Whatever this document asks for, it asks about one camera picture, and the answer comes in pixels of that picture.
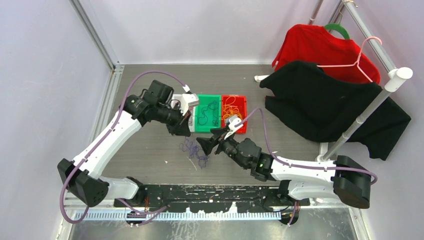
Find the yellow cable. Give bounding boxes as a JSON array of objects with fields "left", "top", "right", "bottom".
[{"left": 221, "top": 96, "right": 245, "bottom": 131}]

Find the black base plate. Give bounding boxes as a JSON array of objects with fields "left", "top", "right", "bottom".
[{"left": 131, "top": 184, "right": 294, "bottom": 214}]

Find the green plastic bin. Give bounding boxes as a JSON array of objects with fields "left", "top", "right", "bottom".
[{"left": 194, "top": 94, "right": 222, "bottom": 133}]

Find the red shirt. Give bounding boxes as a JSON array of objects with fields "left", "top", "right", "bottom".
[{"left": 271, "top": 24, "right": 381, "bottom": 84}]

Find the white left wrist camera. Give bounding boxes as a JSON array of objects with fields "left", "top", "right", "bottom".
[{"left": 180, "top": 85, "right": 200, "bottom": 116}]

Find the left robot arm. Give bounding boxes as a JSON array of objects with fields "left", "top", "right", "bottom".
[{"left": 57, "top": 80, "right": 199, "bottom": 207}]

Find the white plastic bin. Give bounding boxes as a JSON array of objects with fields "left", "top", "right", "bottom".
[{"left": 169, "top": 93, "right": 197, "bottom": 133}]

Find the green hanger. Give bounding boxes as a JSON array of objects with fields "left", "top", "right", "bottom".
[{"left": 324, "top": 23, "right": 351, "bottom": 40}]

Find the pink hanger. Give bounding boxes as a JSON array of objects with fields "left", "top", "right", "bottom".
[{"left": 317, "top": 36, "right": 383, "bottom": 83}]

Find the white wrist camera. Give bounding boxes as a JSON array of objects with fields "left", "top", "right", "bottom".
[
  {"left": 180, "top": 85, "right": 200, "bottom": 116},
  {"left": 223, "top": 115, "right": 244, "bottom": 140}
]

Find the white clothes rack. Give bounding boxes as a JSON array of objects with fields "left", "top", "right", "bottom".
[{"left": 254, "top": 0, "right": 414, "bottom": 204}]

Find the purple cable bundle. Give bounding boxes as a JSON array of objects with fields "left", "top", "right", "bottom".
[{"left": 179, "top": 137, "right": 211, "bottom": 169}]

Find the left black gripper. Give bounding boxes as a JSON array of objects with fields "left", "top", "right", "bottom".
[{"left": 155, "top": 102, "right": 192, "bottom": 137}]

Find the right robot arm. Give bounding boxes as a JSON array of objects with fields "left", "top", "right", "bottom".
[{"left": 196, "top": 128, "right": 374, "bottom": 209}]

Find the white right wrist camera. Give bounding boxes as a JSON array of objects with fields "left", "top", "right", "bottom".
[{"left": 223, "top": 115, "right": 244, "bottom": 140}]

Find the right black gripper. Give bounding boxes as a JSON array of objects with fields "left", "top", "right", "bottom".
[{"left": 196, "top": 126, "right": 248, "bottom": 170}]

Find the black shirt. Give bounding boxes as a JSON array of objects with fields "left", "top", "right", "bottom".
[{"left": 259, "top": 60, "right": 411, "bottom": 161}]

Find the red plastic bin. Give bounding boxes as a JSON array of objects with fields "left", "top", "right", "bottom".
[{"left": 220, "top": 95, "right": 248, "bottom": 128}]

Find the aluminium frame rail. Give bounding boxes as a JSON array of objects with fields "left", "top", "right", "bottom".
[{"left": 70, "top": 0, "right": 125, "bottom": 137}]

